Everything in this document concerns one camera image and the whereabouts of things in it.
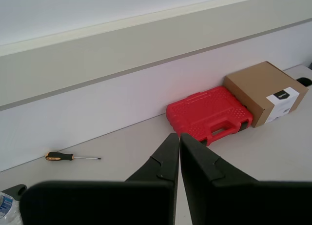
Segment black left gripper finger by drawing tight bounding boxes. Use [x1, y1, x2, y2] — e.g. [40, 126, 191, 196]
[179, 133, 259, 225]
[124, 133, 180, 185]

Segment red plastic tool case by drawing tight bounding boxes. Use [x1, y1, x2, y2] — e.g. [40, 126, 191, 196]
[166, 85, 254, 147]

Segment brown cardboard box white label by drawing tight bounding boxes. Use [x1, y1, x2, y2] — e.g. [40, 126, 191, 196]
[223, 61, 309, 129]

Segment clear plastic water bottle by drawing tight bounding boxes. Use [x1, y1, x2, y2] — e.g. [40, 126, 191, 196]
[0, 190, 24, 225]

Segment orange black handled screwdriver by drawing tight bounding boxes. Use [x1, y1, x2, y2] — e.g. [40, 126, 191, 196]
[44, 151, 102, 162]

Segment black desk cable grommet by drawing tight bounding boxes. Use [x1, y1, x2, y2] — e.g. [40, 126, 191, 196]
[4, 184, 28, 202]
[295, 77, 312, 87]

